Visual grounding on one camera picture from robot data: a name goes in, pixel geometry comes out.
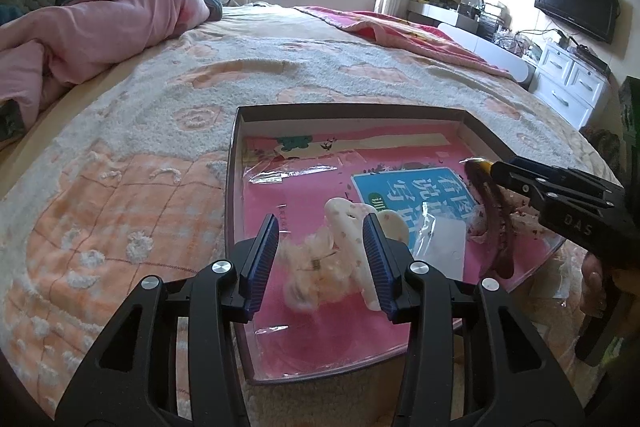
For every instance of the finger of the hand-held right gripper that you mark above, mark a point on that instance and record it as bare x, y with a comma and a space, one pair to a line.
550, 172
525, 189

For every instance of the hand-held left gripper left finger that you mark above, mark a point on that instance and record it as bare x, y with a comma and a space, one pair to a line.
260, 267

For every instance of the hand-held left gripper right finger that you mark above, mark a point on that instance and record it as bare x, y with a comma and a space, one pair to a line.
380, 267

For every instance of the dark brown banana hair clip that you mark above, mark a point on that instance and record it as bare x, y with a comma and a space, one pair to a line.
492, 217

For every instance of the cream hair claw clip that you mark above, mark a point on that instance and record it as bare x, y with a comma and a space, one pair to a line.
350, 227

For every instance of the yellow hair accessory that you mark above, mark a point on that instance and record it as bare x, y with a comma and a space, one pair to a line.
481, 164

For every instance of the cream fluffy scrunchie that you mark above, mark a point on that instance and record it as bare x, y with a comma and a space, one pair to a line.
315, 267

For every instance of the dark shallow cardboard tray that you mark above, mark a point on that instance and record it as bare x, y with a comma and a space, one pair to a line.
235, 217

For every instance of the clear packet with white card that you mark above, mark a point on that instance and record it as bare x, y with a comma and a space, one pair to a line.
445, 242

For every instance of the person's right hand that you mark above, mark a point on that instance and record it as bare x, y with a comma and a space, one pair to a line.
592, 287

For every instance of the dark patterned bag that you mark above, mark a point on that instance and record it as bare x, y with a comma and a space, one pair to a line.
602, 147

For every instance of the pink book with blue label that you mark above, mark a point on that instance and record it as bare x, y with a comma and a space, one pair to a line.
310, 207

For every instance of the white drawer cabinet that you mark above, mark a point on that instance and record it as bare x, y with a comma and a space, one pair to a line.
565, 82

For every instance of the green box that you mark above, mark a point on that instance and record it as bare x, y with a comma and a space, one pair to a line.
631, 104

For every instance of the black set-top box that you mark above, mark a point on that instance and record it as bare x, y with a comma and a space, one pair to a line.
592, 57

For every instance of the white desk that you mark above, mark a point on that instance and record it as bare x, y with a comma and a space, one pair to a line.
480, 42

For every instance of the pink patterned blanket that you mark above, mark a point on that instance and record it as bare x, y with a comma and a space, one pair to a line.
400, 32

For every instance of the pink floral quilt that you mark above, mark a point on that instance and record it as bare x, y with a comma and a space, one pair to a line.
100, 17

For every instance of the black wall television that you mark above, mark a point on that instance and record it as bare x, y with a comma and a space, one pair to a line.
575, 2

